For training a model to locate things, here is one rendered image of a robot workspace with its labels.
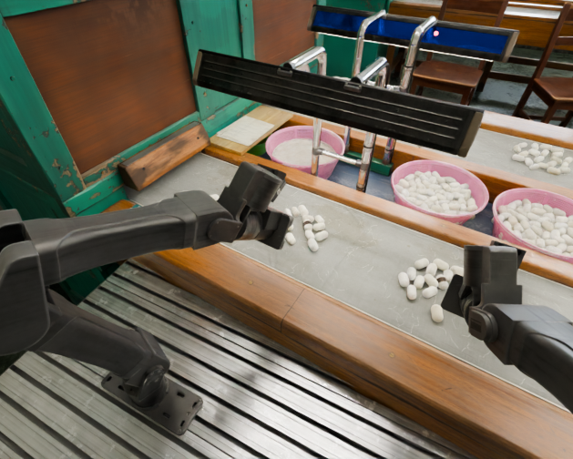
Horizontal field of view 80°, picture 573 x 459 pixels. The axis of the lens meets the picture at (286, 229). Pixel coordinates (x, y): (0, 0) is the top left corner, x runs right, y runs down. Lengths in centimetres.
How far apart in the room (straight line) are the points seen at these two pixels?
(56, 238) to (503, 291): 54
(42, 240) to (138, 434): 44
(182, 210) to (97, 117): 54
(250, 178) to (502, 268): 37
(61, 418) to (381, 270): 70
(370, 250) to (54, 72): 80
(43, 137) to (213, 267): 45
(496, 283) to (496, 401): 25
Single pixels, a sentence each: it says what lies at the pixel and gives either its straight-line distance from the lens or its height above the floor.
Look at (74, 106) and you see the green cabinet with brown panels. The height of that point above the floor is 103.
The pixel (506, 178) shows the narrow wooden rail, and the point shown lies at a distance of 122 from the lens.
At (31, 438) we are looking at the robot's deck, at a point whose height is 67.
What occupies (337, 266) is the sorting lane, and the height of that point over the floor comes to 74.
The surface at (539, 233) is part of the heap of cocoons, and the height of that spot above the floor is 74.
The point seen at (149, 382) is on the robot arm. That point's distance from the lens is 66.
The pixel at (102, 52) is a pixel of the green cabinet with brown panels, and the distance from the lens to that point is 97.
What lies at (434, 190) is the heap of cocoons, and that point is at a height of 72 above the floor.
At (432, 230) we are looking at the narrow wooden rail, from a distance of 94.
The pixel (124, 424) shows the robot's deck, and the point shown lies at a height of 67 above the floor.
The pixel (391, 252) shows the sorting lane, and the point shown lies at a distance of 87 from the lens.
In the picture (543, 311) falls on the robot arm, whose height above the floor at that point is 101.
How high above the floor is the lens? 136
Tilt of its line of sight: 44 degrees down
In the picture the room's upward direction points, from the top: straight up
